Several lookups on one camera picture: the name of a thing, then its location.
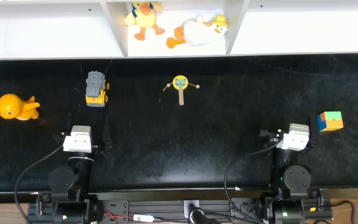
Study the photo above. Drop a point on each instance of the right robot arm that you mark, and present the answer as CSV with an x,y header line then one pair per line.
x,y
294,183

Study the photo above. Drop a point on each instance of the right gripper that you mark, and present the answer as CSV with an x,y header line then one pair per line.
x,y
310,147

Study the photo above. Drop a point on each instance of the mounting rail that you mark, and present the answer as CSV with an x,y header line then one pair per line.
x,y
166,209

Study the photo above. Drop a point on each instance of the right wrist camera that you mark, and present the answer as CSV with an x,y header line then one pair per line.
x,y
295,138

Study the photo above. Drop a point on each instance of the white plush duck yellow hat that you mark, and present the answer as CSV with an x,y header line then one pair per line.
x,y
200,32

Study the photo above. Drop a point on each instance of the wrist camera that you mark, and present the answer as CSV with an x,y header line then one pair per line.
x,y
295,138
78,140

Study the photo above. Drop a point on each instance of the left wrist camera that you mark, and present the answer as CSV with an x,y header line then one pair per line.
x,y
78,140

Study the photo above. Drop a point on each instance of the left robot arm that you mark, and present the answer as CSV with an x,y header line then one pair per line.
x,y
73,183

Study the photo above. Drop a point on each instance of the orange rubber toy figure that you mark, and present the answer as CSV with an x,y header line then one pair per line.
x,y
11,107

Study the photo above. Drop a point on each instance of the grey and yellow toy truck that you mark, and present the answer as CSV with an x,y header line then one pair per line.
x,y
95,85

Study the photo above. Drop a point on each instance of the white shelf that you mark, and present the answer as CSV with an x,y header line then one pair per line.
x,y
57,34

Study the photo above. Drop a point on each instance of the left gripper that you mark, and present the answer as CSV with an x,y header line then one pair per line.
x,y
98,149

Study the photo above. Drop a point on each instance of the many-coloured puzzle cube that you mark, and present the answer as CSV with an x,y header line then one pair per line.
x,y
331,122

